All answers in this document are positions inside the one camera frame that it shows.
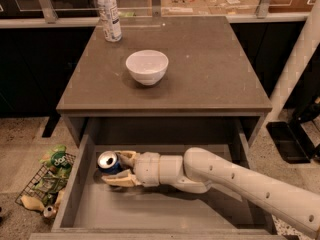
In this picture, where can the silver can on floor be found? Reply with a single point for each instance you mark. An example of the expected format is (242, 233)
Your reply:
(50, 212)

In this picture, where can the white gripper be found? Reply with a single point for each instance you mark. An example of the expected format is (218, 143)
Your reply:
(147, 169)

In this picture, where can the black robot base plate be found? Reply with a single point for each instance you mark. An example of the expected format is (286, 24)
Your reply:
(292, 142)

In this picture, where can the clear plastic water bottle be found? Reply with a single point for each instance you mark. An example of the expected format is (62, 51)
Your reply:
(110, 20)

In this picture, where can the yellow snack bag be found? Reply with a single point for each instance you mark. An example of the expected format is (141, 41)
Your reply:
(32, 203)

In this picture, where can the white ceramic bowl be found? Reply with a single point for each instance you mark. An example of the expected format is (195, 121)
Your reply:
(147, 67)

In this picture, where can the blue pepsi can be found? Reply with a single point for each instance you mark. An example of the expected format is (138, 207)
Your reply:
(108, 163)

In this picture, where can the cardboard box left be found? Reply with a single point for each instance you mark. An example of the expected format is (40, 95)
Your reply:
(184, 7)

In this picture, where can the grey cabinet with top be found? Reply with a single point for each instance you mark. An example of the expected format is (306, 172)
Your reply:
(208, 74)

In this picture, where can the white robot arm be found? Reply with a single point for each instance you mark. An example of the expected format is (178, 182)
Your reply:
(197, 170)

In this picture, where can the black wire basket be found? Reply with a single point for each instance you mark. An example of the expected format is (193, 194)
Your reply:
(45, 185)

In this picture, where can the open grey top drawer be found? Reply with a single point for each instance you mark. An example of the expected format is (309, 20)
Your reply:
(92, 210)

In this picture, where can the green snack bag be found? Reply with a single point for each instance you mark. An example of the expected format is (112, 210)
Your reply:
(55, 160)

